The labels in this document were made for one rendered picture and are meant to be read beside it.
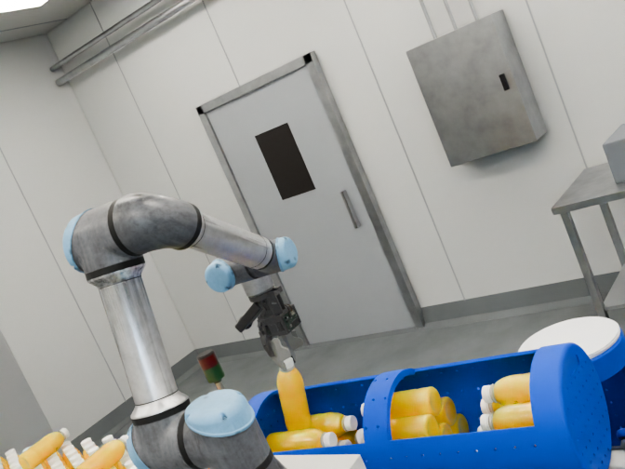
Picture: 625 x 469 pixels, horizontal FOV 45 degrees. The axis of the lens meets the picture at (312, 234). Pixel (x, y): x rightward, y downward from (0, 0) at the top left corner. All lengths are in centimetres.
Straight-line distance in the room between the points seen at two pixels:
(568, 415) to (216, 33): 489
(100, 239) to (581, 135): 385
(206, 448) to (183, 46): 510
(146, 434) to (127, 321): 21
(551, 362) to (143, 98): 550
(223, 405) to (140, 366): 18
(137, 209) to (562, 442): 93
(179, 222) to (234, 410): 36
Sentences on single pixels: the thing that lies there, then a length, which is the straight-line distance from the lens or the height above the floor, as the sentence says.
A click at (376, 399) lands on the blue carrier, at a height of 122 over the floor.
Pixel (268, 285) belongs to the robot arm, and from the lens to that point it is 187.
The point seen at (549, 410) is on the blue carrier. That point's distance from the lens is 158.
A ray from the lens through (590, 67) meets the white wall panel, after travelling 482.
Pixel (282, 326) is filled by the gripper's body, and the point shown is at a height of 142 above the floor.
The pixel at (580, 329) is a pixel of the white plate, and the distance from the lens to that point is 222.
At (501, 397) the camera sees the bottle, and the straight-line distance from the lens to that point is 171.
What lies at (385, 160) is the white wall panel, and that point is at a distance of 546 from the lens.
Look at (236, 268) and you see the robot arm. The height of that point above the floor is 162.
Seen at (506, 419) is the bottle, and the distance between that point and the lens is 167.
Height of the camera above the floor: 190
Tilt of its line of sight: 9 degrees down
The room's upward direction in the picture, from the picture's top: 23 degrees counter-clockwise
